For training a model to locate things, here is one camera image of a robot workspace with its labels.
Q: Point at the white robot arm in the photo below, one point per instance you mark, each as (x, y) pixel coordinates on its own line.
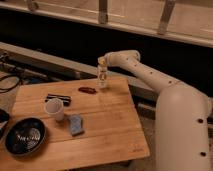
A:
(181, 129)

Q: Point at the clear bottle with yellow label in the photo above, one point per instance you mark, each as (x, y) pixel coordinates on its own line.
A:
(102, 74)

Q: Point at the blue sponge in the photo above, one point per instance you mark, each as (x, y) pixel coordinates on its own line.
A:
(76, 127)

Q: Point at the black rectangular bar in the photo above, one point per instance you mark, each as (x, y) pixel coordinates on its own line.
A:
(65, 99)

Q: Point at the black bowl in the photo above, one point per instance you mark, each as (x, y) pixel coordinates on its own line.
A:
(25, 137)

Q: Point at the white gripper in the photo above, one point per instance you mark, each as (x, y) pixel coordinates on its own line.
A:
(104, 60)

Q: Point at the white plastic cup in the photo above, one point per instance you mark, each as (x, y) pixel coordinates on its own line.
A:
(55, 108)

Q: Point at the dark red sausage piece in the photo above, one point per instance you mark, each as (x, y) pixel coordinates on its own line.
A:
(87, 90)

